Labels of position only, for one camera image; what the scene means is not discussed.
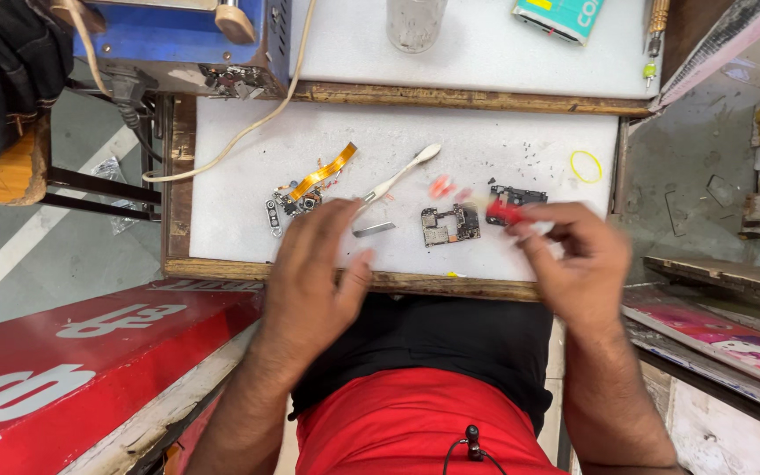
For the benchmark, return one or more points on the brass precision screwdriver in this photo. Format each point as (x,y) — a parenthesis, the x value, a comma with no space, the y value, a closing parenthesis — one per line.
(654,39)

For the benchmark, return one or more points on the person's left hand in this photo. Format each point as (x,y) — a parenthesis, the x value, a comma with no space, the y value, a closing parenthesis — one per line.
(304,283)

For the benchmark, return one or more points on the black bag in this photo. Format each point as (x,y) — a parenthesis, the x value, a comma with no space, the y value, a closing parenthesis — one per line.
(4,79)

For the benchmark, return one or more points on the white foam mat with glass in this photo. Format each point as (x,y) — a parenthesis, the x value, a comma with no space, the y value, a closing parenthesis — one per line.
(485,59)

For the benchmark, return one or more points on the silver metal strip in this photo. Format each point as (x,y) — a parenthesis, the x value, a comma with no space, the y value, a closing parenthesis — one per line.
(373,229)

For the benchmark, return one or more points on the phone camera module cluster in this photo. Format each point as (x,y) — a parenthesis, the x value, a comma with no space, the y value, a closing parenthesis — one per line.
(297,201)

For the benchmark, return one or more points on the silver camera bracket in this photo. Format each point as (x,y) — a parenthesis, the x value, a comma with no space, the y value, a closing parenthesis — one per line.
(274,218)

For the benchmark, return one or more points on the small red phone part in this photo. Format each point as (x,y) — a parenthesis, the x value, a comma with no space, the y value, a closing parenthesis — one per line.
(502,211)

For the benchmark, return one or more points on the yellow rubber band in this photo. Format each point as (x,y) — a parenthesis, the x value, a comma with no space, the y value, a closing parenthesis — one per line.
(573,161)

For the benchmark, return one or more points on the black clip microphone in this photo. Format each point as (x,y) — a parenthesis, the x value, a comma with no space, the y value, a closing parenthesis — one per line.
(473,442)

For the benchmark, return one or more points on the white toothbrush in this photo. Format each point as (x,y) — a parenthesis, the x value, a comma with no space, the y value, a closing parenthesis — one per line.
(400,175)

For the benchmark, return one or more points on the person's right hand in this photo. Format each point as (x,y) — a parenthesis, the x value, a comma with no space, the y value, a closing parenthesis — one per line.
(584,270)

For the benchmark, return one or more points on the red signboard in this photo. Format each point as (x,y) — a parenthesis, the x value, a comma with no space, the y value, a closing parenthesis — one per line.
(57,369)

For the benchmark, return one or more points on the wooden round knob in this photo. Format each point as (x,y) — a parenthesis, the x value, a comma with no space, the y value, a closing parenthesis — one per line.
(235,23)

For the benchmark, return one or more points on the black phone shield cover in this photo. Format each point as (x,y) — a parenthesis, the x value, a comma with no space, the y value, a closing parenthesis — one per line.
(518,194)

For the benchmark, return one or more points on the orange wooden stool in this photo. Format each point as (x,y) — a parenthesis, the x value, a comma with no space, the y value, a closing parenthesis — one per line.
(4,175)

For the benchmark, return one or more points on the weathered wooden plank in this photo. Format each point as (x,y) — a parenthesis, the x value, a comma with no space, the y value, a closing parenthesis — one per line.
(723,274)

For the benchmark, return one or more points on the clear glass tumbler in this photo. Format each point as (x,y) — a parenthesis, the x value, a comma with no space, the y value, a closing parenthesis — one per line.
(415,23)

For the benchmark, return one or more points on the teal phone box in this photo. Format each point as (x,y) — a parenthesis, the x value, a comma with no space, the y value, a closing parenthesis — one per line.
(561,16)

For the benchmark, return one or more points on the pink printed poster board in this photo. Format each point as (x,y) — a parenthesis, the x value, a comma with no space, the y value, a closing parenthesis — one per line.
(729,343)

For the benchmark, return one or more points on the large white foam mat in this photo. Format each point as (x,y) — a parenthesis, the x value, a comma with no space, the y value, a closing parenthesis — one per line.
(406,132)

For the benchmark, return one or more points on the pink edged white board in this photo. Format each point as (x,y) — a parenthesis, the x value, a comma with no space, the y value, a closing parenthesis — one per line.
(729,39)

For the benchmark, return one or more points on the blue metal machine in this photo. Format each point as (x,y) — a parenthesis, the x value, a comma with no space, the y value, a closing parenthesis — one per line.
(169,39)

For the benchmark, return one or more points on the person's black trousers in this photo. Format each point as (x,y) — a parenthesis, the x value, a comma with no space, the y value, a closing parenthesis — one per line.
(433,336)

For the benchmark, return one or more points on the clear plastic wrapper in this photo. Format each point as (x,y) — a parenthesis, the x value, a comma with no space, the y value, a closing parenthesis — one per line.
(113,171)

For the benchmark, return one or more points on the wooden work tray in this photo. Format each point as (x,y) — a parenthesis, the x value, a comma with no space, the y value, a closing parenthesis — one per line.
(179,198)

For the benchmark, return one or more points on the phone motherboard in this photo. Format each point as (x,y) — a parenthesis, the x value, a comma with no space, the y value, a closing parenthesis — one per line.
(449,224)

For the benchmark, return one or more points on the pink plastic pieces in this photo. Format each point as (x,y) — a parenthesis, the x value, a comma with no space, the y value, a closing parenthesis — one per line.
(443,187)

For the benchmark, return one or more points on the scattered tiny black screws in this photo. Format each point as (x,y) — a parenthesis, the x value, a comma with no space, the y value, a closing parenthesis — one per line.
(541,161)

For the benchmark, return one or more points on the black metal stand frame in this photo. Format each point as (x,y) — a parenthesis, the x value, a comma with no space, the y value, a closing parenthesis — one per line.
(103,188)

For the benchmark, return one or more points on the person's red shirt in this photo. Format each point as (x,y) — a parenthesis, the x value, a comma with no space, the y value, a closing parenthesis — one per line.
(413,429)

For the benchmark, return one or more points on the person's right fingers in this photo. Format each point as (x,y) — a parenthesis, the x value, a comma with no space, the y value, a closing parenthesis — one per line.
(538,227)

